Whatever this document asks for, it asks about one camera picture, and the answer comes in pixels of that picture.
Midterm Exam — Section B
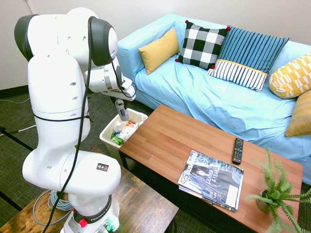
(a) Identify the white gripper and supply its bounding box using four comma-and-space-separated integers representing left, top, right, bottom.
101, 88, 137, 109

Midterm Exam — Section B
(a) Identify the silver drink can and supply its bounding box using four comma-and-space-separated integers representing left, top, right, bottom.
114, 99, 130, 122

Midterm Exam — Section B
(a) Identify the white crumpled paper trash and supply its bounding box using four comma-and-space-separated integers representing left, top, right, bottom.
113, 119, 144, 142

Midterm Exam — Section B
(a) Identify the white plastic trash bin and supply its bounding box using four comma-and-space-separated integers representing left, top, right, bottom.
99, 108, 149, 171

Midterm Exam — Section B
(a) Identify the green wrapper trash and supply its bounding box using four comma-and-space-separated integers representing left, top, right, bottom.
110, 131, 125, 146

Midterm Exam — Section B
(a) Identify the wooden coffee table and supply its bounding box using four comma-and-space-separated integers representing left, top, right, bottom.
118, 104, 305, 233

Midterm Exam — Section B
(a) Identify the plain yellow cushion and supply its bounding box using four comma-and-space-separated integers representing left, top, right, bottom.
138, 26, 181, 76

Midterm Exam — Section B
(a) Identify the light blue covered sofa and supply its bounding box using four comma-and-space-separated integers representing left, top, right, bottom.
116, 13, 311, 186

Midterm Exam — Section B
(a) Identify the black white checkered cushion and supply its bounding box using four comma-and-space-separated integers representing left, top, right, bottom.
174, 19, 231, 70

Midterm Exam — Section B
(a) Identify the dark rustic wooden stand table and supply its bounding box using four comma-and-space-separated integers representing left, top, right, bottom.
0, 147, 180, 233

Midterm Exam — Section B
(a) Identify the stack of magazines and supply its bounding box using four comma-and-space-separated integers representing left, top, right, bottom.
177, 150, 244, 211

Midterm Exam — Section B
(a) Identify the black remote control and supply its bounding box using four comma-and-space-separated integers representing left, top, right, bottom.
231, 137, 244, 166

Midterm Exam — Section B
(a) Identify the blue striped cushion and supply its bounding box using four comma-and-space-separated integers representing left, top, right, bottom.
206, 25, 290, 93

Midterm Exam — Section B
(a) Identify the black stand leg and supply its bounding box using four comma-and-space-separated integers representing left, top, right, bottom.
0, 190, 23, 212

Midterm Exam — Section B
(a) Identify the yellow white patterned cushion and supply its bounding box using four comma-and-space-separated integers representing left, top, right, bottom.
268, 51, 311, 100

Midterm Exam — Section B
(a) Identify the grey plant pot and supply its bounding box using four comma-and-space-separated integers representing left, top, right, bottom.
255, 189, 272, 213

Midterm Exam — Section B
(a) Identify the green fern plant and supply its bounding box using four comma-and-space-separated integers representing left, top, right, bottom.
244, 146, 311, 233

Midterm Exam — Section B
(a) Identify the mustard knitted cushion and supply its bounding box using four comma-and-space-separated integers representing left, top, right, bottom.
284, 90, 311, 137

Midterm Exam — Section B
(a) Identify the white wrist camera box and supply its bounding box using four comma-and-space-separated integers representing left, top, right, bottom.
120, 76, 137, 93

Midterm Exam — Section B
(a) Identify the white floor cable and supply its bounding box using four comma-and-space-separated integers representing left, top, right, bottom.
17, 124, 37, 133

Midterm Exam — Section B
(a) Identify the grey coiled cable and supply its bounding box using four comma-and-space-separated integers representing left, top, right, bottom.
32, 188, 74, 227

